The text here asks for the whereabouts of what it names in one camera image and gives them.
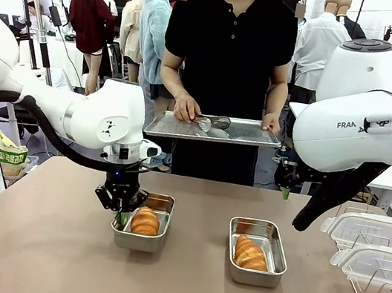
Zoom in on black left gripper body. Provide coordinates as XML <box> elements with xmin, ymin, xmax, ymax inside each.
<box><xmin>102</xmin><ymin>166</ymin><xmax>143</xmax><ymax>204</ymax></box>

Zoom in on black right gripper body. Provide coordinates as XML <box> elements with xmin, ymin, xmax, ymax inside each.
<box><xmin>273</xmin><ymin>157</ymin><xmax>316</xmax><ymax>193</ymax></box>

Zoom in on golden croissant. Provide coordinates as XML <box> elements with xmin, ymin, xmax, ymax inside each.
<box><xmin>231</xmin><ymin>233</ymin><xmax>275</xmax><ymax>274</ymax></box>
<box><xmin>129</xmin><ymin>204</ymin><xmax>163</xmax><ymax>239</ymax></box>

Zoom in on rectangular steel container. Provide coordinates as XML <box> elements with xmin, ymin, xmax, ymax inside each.
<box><xmin>106</xmin><ymin>185</ymin><xmax>178</xmax><ymax>257</ymax></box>
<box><xmin>220</xmin><ymin>214</ymin><xmax>295</xmax><ymax>292</ymax></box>

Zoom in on perforated metal baking tray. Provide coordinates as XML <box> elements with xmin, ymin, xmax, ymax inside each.
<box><xmin>143</xmin><ymin>102</ymin><xmax>285</xmax><ymax>158</ymax></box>

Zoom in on metal serving tongs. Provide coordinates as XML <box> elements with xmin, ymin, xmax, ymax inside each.
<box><xmin>189</xmin><ymin>110</ymin><xmax>233</xmax><ymax>140</ymax></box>

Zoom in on clear plastic container lid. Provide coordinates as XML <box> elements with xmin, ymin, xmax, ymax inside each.
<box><xmin>317</xmin><ymin>205</ymin><xmax>392</xmax><ymax>260</ymax></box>
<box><xmin>326</xmin><ymin>237</ymin><xmax>392</xmax><ymax>290</ymax></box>

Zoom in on person's left forearm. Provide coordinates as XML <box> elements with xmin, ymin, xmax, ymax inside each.
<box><xmin>263</xmin><ymin>79</ymin><xmax>291</xmax><ymax>119</ymax></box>

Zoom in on person's right forearm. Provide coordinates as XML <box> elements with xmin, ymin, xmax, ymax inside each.
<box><xmin>156</xmin><ymin>50</ymin><xmax>197</xmax><ymax>102</ymax></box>

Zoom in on person's left hand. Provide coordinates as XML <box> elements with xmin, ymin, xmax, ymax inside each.
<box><xmin>260</xmin><ymin>111</ymin><xmax>284</xmax><ymax>135</ymax></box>

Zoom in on person's right hand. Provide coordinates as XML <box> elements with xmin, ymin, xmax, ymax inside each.
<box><xmin>170</xmin><ymin>89</ymin><xmax>206</xmax><ymax>125</ymax></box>

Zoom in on green snack bag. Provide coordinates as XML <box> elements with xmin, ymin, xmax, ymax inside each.
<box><xmin>0</xmin><ymin>130</ymin><xmax>33</xmax><ymax>181</ymax></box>

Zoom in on black office chair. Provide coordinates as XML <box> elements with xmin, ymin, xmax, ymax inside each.
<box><xmin>0</xmin><ymin>103</ymin><xmax>43</xmax><ymax>145</ymax></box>

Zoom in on person's black shirt torso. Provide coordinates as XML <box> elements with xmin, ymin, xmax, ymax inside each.
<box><xmin>143</xmin><ymin>0</ymin><xmax>304</xmax><ymax>191</ymax></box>

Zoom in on mannequin in white shirt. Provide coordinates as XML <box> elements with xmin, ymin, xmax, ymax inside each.
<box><xmin>287</xmin><ymin>0</ymin><xmax>348</xmax><ymax>99</ymax></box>

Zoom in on mannequin in light blue fleece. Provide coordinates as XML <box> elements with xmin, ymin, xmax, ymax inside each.
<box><xmin>114</xmin><ymin>0</ymin><xmax>200</xmax><ymax>173</ymax></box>

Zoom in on mannequin in cream jacket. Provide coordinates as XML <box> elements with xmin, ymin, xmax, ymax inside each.
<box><xmin>110</xmin><ymin>0</ymin><xmax>154</xmax><ymax>85</ymax></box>

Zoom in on mannequin in black jacket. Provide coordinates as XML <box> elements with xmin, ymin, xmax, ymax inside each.
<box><xmin>333</xmin><ymin>0</ymin><xmax>374</xmax><ymax>42</ymax></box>

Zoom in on mannequin in dark red hoodie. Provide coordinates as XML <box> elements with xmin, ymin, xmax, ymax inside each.
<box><xmin>55</xmin><ymin>0</ymin><xmax>121</xmax><ymax>99</ymax></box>

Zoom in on seated person in white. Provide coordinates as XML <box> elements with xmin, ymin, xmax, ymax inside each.
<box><xmin>22</xmin><ymin>0</ymin><xmax>61</xmax><ymax>34</ymax></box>

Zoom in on silver light stand pole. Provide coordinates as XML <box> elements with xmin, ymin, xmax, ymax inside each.
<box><xmin>4</xmin><ymin>0</ymin><xmax>68</xmax><ymax>86</ymax></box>

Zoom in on black right arm cable sleeve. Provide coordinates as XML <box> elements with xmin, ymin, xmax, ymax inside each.
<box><xmin>290</xmin><ymin>148</ymin><xmax>392</xmax><ymax>245</ymax></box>

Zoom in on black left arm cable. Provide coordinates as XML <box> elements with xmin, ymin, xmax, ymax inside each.
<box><xmin>0</xmin><ymin>88</ymin><xmax>161</xmax><ymax>181</ymax></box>

